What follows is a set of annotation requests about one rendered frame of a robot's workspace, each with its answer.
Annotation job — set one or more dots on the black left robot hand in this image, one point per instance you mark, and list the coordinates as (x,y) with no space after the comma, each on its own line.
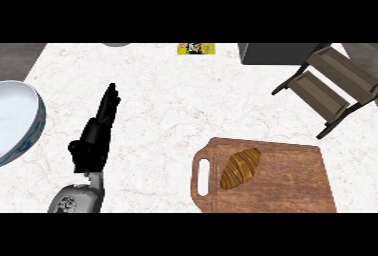
(93,140)

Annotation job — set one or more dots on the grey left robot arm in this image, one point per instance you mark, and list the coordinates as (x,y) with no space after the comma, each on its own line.
(78,198)

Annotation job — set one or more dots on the brown wooden cutting board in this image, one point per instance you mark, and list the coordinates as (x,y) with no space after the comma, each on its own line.
(274,186)

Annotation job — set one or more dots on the dark wooden tiered basket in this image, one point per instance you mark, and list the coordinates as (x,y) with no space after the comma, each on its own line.
(326,88)

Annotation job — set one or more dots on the white and blue bowl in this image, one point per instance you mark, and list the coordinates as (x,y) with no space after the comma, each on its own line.
(16,118)

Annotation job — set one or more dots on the grey round object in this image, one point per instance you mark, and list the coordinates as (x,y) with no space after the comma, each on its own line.
(115,44)

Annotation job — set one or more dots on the yellow printed box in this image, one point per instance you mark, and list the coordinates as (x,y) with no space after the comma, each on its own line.
(195,48)

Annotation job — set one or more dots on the dark grey appliance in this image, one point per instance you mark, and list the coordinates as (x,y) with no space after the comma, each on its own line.
(274,53)

